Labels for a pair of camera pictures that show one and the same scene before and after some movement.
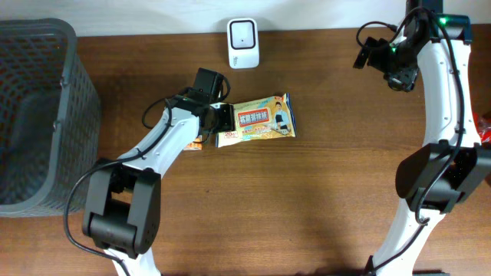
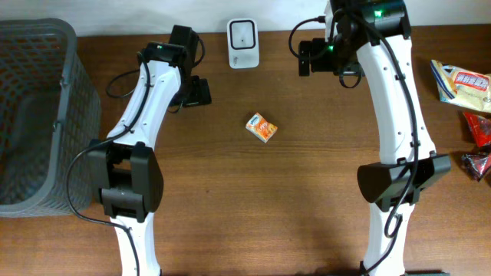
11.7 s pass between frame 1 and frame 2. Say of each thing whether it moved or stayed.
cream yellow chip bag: moved
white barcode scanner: stayed
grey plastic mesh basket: stayed
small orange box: moved
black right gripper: moved
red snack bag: stayed
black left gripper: moved
